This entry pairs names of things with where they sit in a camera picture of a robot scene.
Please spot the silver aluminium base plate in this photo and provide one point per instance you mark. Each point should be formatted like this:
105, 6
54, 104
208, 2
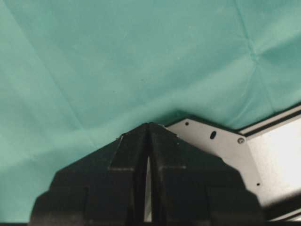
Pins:
267, 155

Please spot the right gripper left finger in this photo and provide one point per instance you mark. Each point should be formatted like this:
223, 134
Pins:
104, 188

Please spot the green table cloth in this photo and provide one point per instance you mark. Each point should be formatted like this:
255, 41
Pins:
76, 74

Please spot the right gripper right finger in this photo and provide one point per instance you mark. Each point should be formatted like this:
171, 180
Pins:
193, 188

